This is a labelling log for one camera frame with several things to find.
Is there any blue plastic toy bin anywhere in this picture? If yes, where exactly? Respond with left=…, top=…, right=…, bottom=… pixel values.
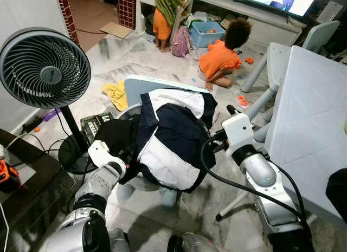
left=189, top=20, right=226, bottom=49

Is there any dark wooden side table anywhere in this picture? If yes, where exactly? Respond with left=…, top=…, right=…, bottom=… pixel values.
left=0, top=127, right=76, bottom=236

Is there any purple toy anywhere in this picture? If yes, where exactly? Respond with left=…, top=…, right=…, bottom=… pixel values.
left=42, top=108, right=57, bottom=121

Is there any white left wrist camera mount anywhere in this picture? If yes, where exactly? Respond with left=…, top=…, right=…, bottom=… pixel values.
left=88, top=140, right=126, bottom=169

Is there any white folding table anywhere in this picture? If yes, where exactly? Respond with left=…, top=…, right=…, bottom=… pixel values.
left=216, top=45, right=347, bottom=231

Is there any yellow cloth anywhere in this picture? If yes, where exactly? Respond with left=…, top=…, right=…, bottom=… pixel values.
left=103, top=81, right=129, bottom=112

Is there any white television stand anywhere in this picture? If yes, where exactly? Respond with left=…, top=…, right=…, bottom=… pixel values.
left=136, top=0, right=304, bottom=47

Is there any navy and white jacket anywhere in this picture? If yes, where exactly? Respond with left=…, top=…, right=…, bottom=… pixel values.
left=122, top=88, right=219, bottom=193

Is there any dark printed carton box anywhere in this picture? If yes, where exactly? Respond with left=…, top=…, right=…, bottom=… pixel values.
left=80, top=112, right=114, bottom=141

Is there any pale blue kids table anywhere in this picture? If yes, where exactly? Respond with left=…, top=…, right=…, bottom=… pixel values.
left=241, top=42, right=292, bottom=143

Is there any child in green shirt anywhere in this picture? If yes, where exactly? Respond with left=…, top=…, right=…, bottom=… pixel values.
left=152, top=0, right=188, bottom=52

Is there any black cloth pile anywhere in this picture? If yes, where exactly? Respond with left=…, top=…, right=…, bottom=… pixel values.
left=95, top=118, right=142, bottom=166

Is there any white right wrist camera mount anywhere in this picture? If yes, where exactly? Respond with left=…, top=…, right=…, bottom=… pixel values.
left=222, top=113, right=255, bottom=155

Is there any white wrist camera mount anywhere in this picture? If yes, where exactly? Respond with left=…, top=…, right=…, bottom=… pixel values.
left=88, top=140, right=126, bottom=169
left=222, top=113, right=255, bottom=155

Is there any orange black power tool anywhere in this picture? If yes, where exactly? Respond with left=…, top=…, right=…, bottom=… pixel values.
left=0, top=159, right=21, bottom=193

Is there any black garment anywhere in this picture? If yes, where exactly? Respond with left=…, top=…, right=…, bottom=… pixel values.
left=325, top=168, right=347, bottom=220

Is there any small wooden chair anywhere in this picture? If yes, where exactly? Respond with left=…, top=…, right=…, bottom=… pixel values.
left=172, top=0, right=196, bottom=25

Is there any black standing fan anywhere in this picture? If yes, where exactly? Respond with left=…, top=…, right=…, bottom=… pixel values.
left=0, top=27, right=104, bottom=176

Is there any pale blue plastic chair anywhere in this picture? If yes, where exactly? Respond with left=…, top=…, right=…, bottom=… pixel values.
left=302, top=20, right=341, bottom=53
left=117, top=74, right=209, bottom=209

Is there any flat cardboard piece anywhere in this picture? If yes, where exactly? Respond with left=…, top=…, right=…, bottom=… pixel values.
left=100, top=22, right=133, bottom=40

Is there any flat screen television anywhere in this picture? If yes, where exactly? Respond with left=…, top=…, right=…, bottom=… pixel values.
left=217, top=0, right=323, bottom=18

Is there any purple backpack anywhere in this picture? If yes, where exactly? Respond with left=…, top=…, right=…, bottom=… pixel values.
left=172, top=27, right=191, bottom=59

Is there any grey robot right leg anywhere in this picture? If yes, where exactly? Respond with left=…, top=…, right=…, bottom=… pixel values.
left=167, top=233, right=220, bottom=252

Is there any child in orange shirt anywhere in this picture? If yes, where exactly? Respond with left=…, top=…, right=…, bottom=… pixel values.
left=198, top=16, right=254, bottom=91

